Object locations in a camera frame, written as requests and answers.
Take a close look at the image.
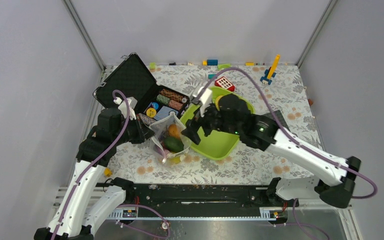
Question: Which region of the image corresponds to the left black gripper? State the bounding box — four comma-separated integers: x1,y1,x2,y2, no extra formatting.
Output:
113,113,156,146

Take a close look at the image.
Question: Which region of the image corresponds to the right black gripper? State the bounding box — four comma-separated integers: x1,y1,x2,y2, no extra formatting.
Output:
180,98,241,145

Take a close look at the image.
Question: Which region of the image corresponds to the brown toy fruit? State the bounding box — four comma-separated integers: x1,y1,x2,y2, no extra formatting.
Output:
167,124,181,139

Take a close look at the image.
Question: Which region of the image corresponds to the dark green toy avocado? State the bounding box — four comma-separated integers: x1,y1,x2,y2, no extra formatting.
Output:
163,136,184,153

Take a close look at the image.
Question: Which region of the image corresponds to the clear zip top bag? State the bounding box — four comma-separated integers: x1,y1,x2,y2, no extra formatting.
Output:
149,112,192,166

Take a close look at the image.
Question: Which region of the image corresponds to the yellow green toy fruit slice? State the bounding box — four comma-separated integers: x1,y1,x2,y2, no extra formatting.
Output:
170,155,185,165

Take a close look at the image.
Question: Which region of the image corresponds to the purple toy eggplant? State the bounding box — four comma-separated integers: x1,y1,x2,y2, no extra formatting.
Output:
153,145,167,159

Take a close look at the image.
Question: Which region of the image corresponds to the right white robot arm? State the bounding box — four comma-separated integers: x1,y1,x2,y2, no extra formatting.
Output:
181,94,361,209

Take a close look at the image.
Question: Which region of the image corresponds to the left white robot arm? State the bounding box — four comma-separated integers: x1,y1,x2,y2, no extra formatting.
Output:
33,107,154,240

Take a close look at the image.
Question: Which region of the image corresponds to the blue playing card deck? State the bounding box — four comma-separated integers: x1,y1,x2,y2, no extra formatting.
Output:
153,106,178,121

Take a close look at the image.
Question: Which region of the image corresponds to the green plastic tray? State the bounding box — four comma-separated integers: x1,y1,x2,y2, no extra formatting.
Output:
180,86,255,161

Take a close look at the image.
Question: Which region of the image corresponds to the black poker chip case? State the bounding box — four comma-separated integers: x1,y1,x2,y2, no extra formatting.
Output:
93,53,190,126

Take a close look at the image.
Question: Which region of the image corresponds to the small yellow block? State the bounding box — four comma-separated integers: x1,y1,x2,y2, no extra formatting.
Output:
103,168,113,178

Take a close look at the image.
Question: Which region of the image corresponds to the red white toy block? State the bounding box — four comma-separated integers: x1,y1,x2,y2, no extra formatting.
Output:
214,76,236,92

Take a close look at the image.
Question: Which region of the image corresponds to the green arch block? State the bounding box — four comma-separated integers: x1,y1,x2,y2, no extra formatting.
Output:
217,63,232,71

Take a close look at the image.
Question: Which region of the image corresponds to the blue lego brick back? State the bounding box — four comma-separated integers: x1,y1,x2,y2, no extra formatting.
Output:
206,59,219,66

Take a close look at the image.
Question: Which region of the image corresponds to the light green cube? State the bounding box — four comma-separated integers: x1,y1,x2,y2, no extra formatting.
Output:
149,62,156,70

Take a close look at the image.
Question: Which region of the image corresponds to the grey lego baseplate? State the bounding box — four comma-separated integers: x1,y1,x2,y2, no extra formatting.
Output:
263,110,290,131

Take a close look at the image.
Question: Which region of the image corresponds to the yellow blue block tower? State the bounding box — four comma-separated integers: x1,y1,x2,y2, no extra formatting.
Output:
260,54,281,85

